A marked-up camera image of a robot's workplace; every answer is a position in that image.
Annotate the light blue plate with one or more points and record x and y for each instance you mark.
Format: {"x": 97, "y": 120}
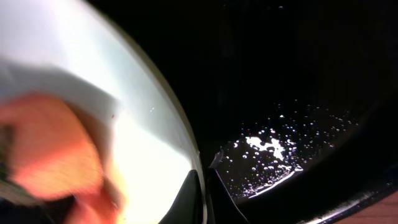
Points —
{"x": 70, "y": 50}

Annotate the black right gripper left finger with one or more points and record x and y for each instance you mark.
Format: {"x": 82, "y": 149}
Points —
{"x": 187, "y": 207}

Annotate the round black tray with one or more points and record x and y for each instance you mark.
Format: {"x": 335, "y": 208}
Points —
{"x": 293, "y": 103}

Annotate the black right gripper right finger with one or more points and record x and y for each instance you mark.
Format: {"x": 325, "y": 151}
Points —
{"x": 221, "y": 207}

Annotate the orange sponge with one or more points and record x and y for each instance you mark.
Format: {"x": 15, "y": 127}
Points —
{"x": 47, "y": 155}

